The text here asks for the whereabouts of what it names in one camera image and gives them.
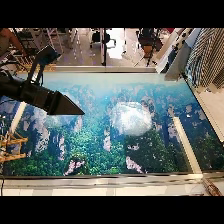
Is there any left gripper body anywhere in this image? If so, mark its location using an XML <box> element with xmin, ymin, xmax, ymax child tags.
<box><xmin>0</xmin><ymin>74</ymin><xmax>58</xmax><ymax>114</ymax></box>

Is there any brown clothes hanger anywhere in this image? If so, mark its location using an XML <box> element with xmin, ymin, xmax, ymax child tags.
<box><xmin>0</xmin><ymin>151</ymin><xmax>28</xmax><ymax>165</ymax></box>
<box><xmin>0</xmin><ymin>131</ymin><xmax>30</xmax><ymax>150</ymax></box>

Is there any person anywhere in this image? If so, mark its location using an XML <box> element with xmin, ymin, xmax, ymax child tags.
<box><xmin>0</xmin><ymin>28</ymin><xmax>28</xmax><ymax>60</ymax></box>

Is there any striped shirt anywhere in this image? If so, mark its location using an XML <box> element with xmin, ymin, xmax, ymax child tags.
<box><xmin>185</xmin><ymin>28</ymin><xmax>224</xmax><ymax>90</ymax></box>

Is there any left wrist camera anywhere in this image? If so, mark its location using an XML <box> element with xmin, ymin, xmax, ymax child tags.
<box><xmin>26</xmin><ymin>44</ymin><xmax>63</xmax><ymax>85</ymax></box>

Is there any silver frame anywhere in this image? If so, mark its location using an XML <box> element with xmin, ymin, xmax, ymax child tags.
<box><xmin>0</xmin><ymin>65</ymin><xmax>224</xmax><ymax>197</ymax></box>

